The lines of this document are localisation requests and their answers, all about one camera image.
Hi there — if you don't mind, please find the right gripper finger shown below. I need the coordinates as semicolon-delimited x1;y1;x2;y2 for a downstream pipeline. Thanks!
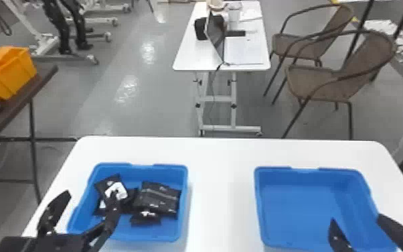
376;213;403;252
328;218;356;252

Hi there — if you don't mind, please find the black part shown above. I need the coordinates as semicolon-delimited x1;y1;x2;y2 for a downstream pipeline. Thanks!
129;210;162;227
94;174;130;206
132;180;182;218

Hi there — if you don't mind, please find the white cup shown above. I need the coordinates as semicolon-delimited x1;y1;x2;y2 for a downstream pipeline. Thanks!
227;5;242;29

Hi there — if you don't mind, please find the blue tray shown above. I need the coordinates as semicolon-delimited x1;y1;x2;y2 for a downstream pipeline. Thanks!
254;166;398;252
66;162;189;243

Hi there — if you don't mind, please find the brown chair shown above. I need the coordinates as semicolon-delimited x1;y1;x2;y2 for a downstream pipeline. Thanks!
262;3;355;106
280;29;397;140

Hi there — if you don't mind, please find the black laptop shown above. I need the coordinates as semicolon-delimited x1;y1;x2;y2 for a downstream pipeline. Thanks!
204;11;228;62

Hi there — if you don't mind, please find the white side table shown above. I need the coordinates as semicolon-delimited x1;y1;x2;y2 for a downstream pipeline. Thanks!
172;0;272;137

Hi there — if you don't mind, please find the yellow tray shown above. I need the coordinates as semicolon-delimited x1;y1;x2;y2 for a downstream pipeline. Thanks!
0;46;38;103

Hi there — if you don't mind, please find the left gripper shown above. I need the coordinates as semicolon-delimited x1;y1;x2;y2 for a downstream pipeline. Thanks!
29;190;123;252

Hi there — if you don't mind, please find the dark side table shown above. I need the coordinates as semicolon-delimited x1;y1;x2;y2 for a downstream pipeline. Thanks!
0;64;79;206

